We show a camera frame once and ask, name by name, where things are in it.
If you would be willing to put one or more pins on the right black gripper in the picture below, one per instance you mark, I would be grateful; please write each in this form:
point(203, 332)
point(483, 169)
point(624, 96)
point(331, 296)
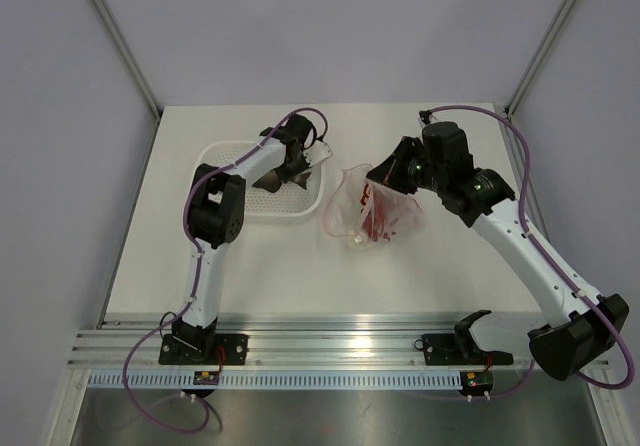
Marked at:
point(391, 171)

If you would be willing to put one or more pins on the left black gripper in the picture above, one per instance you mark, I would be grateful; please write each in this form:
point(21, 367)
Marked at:
point(303, 166)

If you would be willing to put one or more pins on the clear zip top bag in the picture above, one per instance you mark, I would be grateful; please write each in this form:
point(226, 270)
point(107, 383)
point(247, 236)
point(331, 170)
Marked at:
point(342, 215)

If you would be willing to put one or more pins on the red toy lobster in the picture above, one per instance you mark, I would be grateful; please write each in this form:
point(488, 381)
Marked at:
point(382, 211)

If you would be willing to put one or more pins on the white plastic basket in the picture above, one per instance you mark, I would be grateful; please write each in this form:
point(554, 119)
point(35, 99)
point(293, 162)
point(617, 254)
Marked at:
point(291, 204)

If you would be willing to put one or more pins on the grey toy fish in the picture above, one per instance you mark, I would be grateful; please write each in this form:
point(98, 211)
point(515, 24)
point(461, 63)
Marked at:
point(273, 180)

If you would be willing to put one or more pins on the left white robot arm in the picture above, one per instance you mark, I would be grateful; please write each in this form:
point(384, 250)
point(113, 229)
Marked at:
point(214, 213)

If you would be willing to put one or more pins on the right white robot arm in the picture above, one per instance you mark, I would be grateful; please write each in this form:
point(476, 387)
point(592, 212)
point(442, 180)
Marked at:
point(581, 323)

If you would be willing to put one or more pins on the right small circuit board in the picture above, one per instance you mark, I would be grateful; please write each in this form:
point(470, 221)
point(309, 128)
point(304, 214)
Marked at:
point(477, 383)

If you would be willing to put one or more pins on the small circuit board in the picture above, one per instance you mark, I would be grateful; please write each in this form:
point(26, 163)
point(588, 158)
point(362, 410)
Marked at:
point(477, 383)
point(206, 378)

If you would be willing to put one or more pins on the left small circuit board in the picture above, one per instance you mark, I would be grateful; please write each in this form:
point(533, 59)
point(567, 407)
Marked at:
point(206, 378)

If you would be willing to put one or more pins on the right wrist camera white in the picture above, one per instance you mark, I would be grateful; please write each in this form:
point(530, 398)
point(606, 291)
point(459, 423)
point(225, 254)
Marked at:
point(427, 117)

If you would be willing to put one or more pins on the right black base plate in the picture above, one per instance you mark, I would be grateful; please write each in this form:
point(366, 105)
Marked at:
point(446, 349)

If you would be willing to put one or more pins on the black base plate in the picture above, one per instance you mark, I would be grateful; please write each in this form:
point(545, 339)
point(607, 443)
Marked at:
point(446, 349)
point(225, 349)

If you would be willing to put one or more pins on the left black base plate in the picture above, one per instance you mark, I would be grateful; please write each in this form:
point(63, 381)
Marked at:
point(225, 349)

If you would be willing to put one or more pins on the left aluminium frame post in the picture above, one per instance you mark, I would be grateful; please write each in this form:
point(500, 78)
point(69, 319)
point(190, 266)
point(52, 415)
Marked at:
point(127, 58)

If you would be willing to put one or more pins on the aluminium frame post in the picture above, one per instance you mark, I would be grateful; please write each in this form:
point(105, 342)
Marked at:
point(551, 35)
point(127, 58)

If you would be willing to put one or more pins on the right aluminium frame post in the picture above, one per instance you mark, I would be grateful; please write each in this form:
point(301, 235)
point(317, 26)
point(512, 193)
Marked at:
point(551, 35)

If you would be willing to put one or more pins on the aluminium mounting rail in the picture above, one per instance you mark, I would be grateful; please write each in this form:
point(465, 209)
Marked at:
point(283, 342)

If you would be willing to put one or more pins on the white slotted cable duct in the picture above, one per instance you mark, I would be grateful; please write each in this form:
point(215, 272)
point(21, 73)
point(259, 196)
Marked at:
point(284, 380)

